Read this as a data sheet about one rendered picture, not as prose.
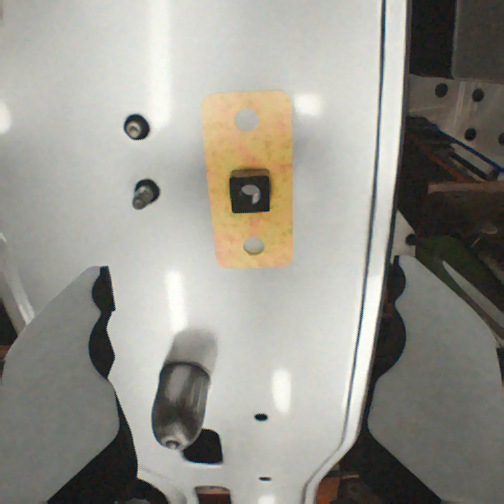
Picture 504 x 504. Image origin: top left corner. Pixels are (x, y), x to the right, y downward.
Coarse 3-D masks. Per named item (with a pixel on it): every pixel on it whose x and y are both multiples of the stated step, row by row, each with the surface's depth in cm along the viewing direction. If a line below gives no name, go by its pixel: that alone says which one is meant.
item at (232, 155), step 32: (224, 96) 16; (256, 96) 16; (288, 96) 16; (224, 128) 16; (256, 128) 16; (288, 128) 16; (224, 160) 17; (256, 160) 17; (288, 160) 17; (224, 192) 18; (288, 192) 18; (224, 224) 19; (256, 224) 19; (288, 224) 18; (224, 256) 19; (256, 256) 19; (288, 256) 19
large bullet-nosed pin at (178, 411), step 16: (176, 368) 23; (192, 368) 23; (160, 384) 23; (176, 384) 22; (192, 384) 22; (208, 384) 24; (160, 400) 21; (176, 400) 21; (192, 400) 21; (160, 416) 21; (176, 416) 20; (192, 416) 21; (160, 432) 20; (176, 432) 20; (192, 432) 20; (176, 448) 20
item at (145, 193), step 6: (150, 180) 18; (144, 186) 18; (150, 186) 18; (156, 186) 18; (138, 192) 17; (144, 192) 17; (150, 192) 17; (132, 198) 17; (138, 198) 17; (144, 198) 17; (150, 198) 17; (132, 204) 17; (138, 204) 17; (144, 204) 17
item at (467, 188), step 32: (416, 128) 41; (416, 160) 32; (448, 160) 34; (416, 192) 29; (448, 192) 24; (480, 192) 24; (416, 224) 29; (448, 224) 22; (480, 224) 20; (480, 256) 18
